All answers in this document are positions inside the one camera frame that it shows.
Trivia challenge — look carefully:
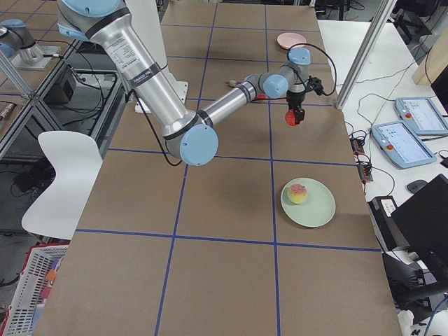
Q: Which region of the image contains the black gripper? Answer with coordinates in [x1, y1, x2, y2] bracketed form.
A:
[286, 90, 305, 125]

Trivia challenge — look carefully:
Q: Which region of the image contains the yellow pink peach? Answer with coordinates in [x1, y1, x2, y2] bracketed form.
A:
[287, 183, 308, 204]

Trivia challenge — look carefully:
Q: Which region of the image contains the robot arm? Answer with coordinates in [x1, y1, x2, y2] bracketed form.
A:
[57, 1, 311, 166]

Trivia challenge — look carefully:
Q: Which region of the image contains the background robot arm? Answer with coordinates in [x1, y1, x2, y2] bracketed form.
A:
[1, 19, 59, 70]

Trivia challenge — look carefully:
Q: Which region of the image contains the purple eggplant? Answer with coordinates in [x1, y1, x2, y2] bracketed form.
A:
[225, 80, 241, 88]

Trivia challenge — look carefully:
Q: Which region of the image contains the pink plate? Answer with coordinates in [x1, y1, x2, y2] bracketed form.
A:
[276, 32, 307, 50]

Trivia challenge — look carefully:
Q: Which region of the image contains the orange black terminal strip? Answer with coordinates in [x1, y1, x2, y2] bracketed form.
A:
[349, 135, 373, 184]

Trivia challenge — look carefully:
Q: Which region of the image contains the light green plate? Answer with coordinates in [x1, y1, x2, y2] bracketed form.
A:
[281, 178, 336, 228]

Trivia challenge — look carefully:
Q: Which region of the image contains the near blue teach pendant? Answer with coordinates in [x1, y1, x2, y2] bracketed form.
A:
[371, 121, 436, 169]

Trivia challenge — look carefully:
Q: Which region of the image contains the blue teach pendant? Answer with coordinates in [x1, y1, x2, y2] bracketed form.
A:
[371, 121, 436, 169]
[395, 97, 447, 136]

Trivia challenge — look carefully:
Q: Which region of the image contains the far blue teach pendant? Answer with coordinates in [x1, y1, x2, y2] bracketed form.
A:
[395, 97, 447, 136]

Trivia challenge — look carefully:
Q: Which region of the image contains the black computer mouse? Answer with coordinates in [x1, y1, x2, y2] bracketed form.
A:
[406, 179, 428, 194]

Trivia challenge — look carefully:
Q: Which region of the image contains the white chair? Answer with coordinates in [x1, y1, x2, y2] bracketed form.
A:
[22, 131, 102, 240]

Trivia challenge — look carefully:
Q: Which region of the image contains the white plastic basket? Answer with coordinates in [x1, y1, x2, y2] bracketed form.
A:
[1, 244, 69, 335]

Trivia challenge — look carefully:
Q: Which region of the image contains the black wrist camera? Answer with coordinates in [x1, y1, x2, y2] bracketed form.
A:
[307, 76, 324, 96]

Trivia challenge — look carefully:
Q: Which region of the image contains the aluminium frame post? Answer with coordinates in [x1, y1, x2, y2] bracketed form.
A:
[335, 0, 397, 110]

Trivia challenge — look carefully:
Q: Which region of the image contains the black box under frame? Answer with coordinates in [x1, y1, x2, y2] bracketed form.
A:
[44, 71, 76, 104]

